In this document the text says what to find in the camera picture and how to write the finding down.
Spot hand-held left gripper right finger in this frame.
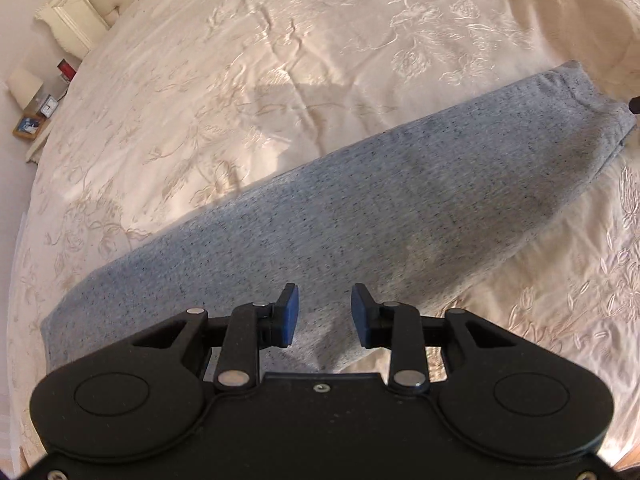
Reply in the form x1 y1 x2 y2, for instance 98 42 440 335
351 283 518 392

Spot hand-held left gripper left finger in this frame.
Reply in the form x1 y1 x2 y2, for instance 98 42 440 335
132 283 300 393

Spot grey-blue speckled pants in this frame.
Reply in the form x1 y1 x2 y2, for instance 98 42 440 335
40 60 637 376

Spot cream embroidered bedspread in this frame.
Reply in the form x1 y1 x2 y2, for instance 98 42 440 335
7 0 640 466

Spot cream nightstand with drawer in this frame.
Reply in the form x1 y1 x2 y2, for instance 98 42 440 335
25 105 57 164

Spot white table lamp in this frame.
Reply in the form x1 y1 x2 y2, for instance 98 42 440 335
7 66 45 112

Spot wooden photo frame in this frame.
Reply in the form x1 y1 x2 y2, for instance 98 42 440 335
12 114 46 140

